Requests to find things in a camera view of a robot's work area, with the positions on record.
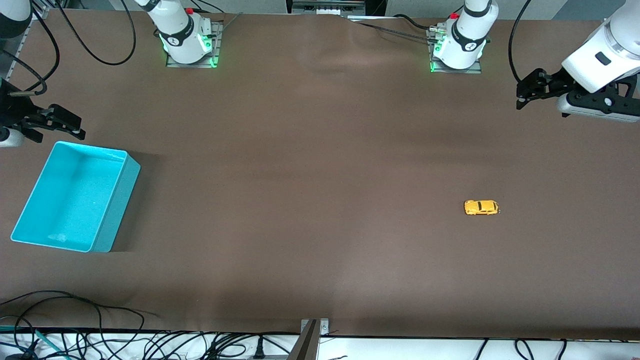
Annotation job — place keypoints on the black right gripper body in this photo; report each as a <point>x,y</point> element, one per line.
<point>13,108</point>

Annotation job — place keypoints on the yellow beetle toy car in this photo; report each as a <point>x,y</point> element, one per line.
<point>482,207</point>

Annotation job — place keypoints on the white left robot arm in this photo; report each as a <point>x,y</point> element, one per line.
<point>467,30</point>

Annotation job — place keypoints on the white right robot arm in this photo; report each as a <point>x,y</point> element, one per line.
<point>180,30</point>

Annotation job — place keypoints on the teal plastic storage bin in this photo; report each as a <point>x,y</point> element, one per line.
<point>70,200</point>

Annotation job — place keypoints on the grey power strip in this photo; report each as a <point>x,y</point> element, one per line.
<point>327,7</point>

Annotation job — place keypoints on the brown table cover sheet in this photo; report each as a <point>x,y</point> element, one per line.
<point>320,150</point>

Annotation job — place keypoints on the black power plug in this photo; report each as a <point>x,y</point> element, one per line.
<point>258,349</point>

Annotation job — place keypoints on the aluminium frame rail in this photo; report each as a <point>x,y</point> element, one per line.
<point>25,35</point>

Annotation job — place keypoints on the grey left arm base plate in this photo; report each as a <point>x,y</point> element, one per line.
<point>437,67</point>

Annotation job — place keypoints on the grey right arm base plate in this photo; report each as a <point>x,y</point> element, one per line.
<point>216,50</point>

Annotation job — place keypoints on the grey metal camera mount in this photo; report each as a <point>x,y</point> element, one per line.
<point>310,340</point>

